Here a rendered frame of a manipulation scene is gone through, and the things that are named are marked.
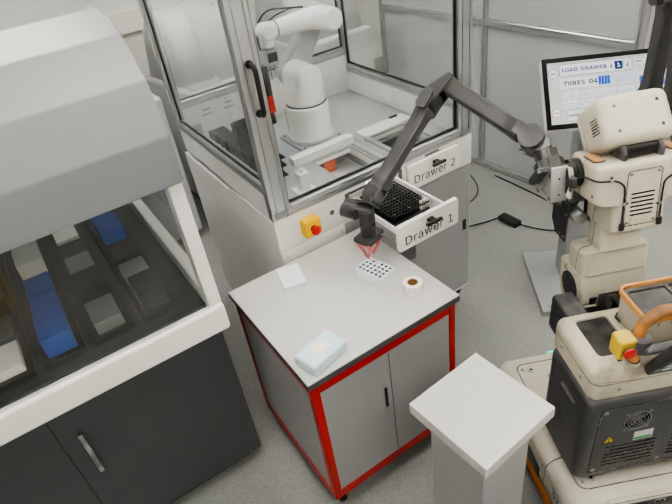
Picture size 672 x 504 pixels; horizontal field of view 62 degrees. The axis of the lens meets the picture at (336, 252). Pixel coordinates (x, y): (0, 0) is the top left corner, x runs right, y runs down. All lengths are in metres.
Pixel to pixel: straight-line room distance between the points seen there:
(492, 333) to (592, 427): 1.14
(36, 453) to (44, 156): 0.98
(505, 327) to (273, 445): 1.27
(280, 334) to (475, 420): 0.70
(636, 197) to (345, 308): 0.96
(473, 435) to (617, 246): 0.78
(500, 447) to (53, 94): 1.41
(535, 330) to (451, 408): 1.38
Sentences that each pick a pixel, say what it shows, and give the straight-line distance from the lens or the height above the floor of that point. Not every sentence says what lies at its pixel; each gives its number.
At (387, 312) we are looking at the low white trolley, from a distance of 1.91.
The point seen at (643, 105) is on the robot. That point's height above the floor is 1.36.
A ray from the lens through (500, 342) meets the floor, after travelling 2.88.
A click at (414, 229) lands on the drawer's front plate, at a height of 0.89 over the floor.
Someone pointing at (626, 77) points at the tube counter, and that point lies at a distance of 2.74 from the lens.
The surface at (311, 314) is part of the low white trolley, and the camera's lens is 1.95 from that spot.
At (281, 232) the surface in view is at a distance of 2.14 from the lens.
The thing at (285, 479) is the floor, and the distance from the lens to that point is 2.47.
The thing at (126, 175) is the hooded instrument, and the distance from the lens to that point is 1.55.
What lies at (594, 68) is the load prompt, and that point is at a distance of 2.72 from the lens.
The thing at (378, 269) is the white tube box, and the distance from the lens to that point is 2.03.
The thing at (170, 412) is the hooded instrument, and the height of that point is 0.51.
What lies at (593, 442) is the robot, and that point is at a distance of 1.95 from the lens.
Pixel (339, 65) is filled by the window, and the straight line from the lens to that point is 2.08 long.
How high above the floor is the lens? 2.06
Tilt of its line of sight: 36 degrees down
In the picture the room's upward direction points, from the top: 9 degrees counter-clockwise
